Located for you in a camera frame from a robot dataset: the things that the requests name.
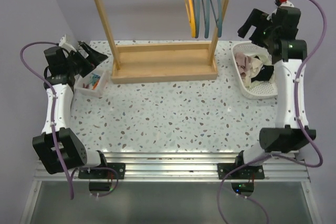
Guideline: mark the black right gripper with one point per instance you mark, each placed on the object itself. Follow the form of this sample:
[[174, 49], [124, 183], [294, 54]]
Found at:
[[258, 19]]

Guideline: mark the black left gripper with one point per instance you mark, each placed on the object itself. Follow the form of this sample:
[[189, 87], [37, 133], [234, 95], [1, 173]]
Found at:
[[94, 59]]

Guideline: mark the purple clothespin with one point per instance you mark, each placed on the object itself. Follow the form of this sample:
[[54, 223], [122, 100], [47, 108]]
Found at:
[[85, 86]]

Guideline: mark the pink beige underwear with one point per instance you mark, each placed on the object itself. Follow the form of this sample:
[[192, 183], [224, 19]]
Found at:
[[248, 67]]

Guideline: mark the yellow plastic hanger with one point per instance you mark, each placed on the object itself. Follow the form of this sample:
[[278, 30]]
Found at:
[[191, 16]]

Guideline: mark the orange clothespin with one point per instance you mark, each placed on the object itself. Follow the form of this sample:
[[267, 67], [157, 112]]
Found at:
[[95, 85]]

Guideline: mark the black underwear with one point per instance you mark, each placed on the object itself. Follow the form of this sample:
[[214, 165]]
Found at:
[[264, 74]]

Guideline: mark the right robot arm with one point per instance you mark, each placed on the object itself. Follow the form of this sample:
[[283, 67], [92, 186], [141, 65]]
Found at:
[[277, 33]]

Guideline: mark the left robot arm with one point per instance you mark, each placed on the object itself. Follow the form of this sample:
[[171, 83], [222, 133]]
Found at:
[[58, 147]]

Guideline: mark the teal hanger right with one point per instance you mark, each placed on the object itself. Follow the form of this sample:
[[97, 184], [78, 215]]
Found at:
[[218, 15]]

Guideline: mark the teal hanger middle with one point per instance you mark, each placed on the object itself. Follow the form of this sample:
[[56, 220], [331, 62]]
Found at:
[[206, 12]]

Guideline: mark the small white tray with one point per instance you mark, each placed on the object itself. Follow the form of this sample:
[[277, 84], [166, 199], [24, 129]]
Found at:
[[98, 91]]

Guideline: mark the white plastic basket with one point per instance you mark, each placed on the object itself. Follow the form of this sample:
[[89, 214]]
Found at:
[[262, 91]]

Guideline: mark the wooden clothes rack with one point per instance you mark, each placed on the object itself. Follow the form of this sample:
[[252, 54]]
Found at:
[[164, 62]]

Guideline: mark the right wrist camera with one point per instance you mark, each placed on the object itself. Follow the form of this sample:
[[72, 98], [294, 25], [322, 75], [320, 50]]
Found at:
[[283, 3]]

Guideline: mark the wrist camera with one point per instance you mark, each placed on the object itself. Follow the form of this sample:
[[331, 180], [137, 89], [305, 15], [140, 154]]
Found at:
[[283, 3], [68, 42]]

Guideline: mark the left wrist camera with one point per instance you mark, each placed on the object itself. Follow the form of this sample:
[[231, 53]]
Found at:
[[68, 42]]

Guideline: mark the aluminium rail frame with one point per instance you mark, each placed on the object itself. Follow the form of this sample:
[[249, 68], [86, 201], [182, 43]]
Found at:
[[176, 130]]

